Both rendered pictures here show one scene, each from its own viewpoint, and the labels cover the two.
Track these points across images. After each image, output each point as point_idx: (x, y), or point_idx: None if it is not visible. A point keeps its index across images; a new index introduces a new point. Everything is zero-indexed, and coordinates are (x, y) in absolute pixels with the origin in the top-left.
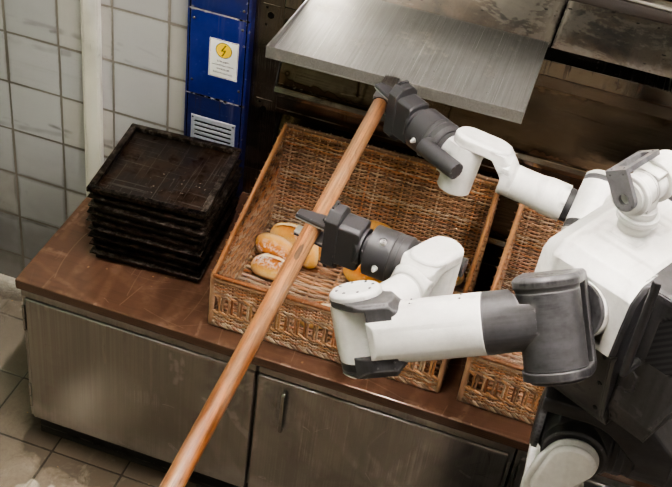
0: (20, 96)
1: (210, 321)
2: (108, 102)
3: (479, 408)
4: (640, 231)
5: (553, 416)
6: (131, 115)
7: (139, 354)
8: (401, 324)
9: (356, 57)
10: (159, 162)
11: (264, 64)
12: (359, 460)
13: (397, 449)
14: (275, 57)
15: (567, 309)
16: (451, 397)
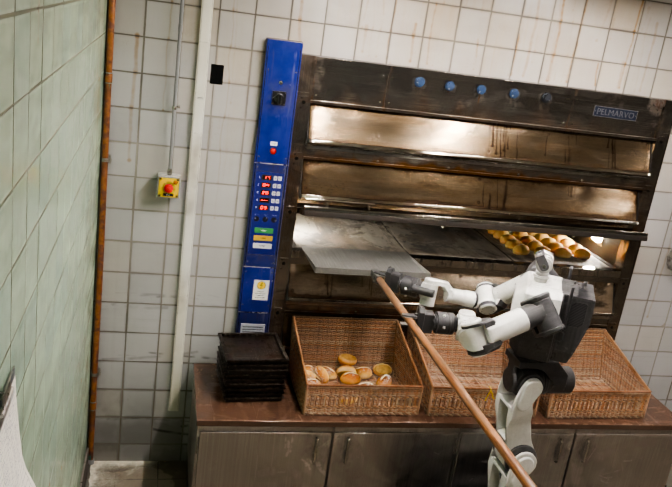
0: (132, 339)
1: (304, 413)
2: (188, 330)
3: (437, 416)
4: (545, 280)
5: (519, 373)
6: (201, 334)
7: (267, 444)
8: (500, 324)
9: (348, 267)
10: (245, 345)
11: (279, 289)
12: (384, 466)
13: (404, 451)
14: (320, 272)
15: (552, 303)
16: (423, 415)
